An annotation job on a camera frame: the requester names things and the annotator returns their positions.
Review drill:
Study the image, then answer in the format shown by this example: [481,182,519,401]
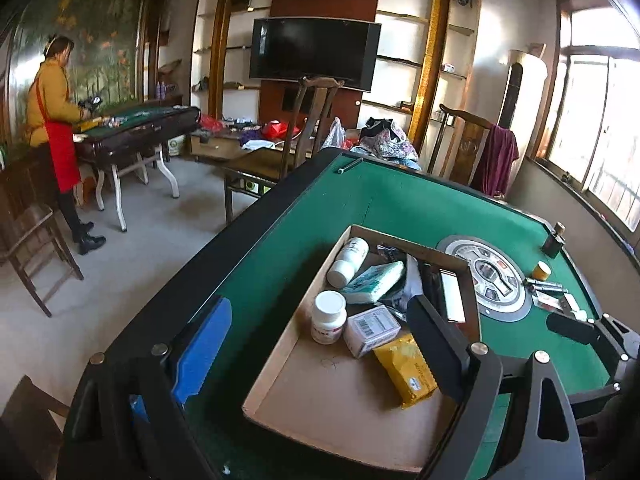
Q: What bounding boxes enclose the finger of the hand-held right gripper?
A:
[546,311,601,346]

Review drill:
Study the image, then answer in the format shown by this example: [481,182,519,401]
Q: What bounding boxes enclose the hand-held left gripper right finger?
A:
[406,294,586,480]

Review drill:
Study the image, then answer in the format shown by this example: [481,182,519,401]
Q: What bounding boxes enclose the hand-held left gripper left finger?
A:
[57,296,233,480]

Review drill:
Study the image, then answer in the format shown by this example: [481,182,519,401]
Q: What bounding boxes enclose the gold yellow packet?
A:
[374,332,438,410]

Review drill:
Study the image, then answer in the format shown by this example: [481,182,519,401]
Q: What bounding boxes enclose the red black white box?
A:
[436,267,468,325]

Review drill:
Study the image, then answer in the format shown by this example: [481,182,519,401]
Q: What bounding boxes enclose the small white barcode box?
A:
[343,305,402,359]

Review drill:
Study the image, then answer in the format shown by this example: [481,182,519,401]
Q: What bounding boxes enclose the cartoon print tissue pack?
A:
[341,260,406,306]

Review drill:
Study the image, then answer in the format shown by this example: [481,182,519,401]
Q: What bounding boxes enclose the white bottle red label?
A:
[311,290,348,346]

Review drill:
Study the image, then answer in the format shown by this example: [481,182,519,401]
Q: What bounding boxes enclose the cardboard box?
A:
[242,224,483,473]

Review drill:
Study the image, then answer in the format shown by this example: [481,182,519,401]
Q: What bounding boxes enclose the white bottle leaf label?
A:
[326,237,370,289]

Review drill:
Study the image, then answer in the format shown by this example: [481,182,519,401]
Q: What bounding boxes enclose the round grey table control panel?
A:
[436,234,533,322]

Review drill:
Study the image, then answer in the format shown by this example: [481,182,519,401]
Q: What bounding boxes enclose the dark green jar wooden lid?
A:
[543,221,566,259]

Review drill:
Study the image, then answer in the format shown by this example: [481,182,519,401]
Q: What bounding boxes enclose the maroon cloth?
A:
[472,125,521,198]

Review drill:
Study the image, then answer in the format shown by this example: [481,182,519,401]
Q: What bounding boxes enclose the dark wooden stool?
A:
[0,375,71,480]

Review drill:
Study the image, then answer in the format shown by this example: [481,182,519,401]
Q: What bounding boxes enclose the wooden chair carved back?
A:
[427,103,501,191]

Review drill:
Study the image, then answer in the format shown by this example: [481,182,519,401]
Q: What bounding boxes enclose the dark wooden chair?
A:
[0,160,85,318]

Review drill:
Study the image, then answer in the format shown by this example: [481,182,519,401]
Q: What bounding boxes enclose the pile of patterned bags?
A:
[350,117,421,161]

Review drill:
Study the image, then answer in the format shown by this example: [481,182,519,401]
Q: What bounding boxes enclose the window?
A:
[535,0,640,241]

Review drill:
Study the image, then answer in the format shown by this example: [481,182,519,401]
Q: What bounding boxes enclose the white standing air conditioner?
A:
[497,49,548,161]

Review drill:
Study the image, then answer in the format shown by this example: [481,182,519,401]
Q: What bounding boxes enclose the dark folding mahjong table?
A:
[72,102,203,233]

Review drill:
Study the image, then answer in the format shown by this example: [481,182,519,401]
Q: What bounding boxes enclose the white plastic bag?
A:
[327,117,347,150]

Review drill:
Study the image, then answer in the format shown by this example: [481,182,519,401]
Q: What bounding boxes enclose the wooden shelf cabinet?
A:
[192,0,488,161]

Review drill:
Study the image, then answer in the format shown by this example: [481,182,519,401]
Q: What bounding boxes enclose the black flat television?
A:
[249,16,380,93]

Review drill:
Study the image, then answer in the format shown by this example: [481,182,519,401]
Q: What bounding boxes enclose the floral wall painting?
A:
[0,0,151,146]

